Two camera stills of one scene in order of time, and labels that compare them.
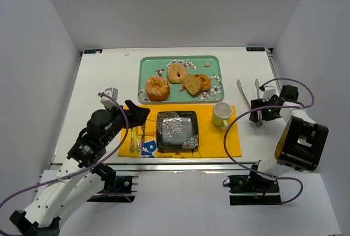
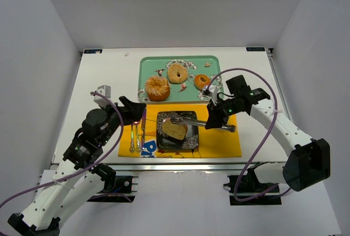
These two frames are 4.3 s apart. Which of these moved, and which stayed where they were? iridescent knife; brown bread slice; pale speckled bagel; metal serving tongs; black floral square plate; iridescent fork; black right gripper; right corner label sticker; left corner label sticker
Moved: brown bread slice; metal serving tongs; black right gripper
Stayed: left corner label sticker; right corner label sticker; iridescent fork; iridescent knife; black floral square plate; pale speckled bagel
